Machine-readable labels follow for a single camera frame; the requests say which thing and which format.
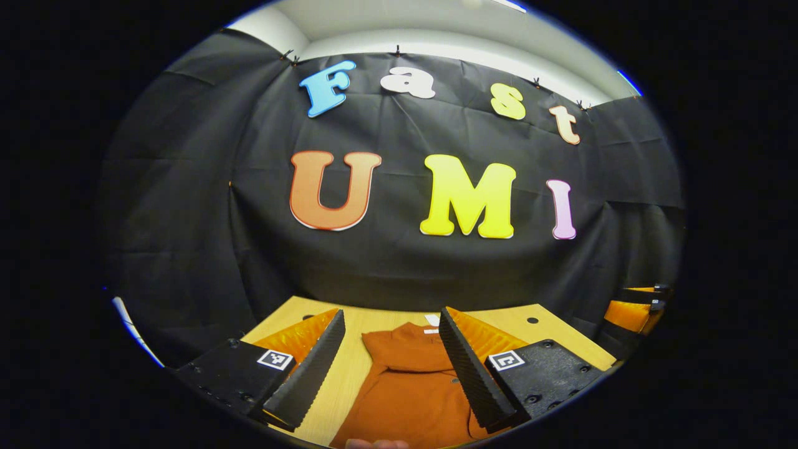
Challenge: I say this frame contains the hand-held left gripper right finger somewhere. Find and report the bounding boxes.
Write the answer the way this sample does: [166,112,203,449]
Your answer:
[438,307,605,435]

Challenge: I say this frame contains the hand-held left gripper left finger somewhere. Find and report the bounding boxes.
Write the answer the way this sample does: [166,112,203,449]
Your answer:
[175,309,347,432]

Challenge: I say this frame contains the orange knit shirt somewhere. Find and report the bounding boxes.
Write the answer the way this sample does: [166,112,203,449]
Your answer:
[329,321,512,449]

